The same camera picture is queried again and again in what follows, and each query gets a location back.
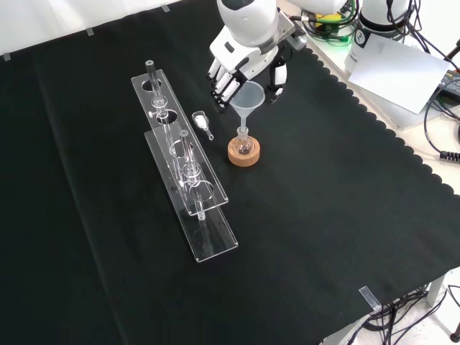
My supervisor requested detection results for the black cloth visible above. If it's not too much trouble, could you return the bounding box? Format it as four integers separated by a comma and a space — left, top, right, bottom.
0, 0, 460, 345

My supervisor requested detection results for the black power supply box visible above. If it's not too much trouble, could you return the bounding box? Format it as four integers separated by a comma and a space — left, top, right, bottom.
436, 69, 460, 98

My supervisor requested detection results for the glass weighing funnel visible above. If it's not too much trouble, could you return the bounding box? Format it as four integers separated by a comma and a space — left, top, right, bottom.
191, 110, 215, 141

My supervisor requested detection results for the pale board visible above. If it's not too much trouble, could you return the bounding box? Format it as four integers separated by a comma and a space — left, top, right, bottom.
308, 34, 438, 132

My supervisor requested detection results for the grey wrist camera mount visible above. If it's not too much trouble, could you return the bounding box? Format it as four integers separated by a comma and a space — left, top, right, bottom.
276, 12, 308, 52

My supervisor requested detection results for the black cable bundle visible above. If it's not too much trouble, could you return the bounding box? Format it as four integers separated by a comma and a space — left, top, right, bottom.
344, 283, 460, 345

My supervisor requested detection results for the green cable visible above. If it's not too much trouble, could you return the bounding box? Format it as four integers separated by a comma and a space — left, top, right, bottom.
305, 0, 360, 46

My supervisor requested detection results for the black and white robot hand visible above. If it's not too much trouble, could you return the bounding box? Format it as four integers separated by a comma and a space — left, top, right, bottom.
206, 27, 293, 114

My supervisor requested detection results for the white paper sheet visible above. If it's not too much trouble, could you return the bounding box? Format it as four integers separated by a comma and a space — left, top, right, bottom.
347, 33, 451, 116

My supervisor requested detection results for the cork ring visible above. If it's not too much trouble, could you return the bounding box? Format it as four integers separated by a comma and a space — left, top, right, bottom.
227, 136, 260, 167

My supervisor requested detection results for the clear plastic funnel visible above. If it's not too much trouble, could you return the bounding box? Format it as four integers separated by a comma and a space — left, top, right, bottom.
229, 80, 267, 137

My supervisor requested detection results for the black cable with ribbed plug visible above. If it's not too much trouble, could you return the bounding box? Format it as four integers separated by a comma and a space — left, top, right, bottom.
423, 96, 460, 162

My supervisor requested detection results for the black tripod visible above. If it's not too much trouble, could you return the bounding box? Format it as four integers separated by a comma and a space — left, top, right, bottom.
443, 35, 460, 64

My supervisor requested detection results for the glass round-bottom flask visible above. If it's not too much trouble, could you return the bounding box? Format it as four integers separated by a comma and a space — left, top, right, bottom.
232, 128, 254, 157

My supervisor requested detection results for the clear acrylic funnel stand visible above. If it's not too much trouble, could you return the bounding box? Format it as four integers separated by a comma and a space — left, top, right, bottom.
130, 60, 239, 263

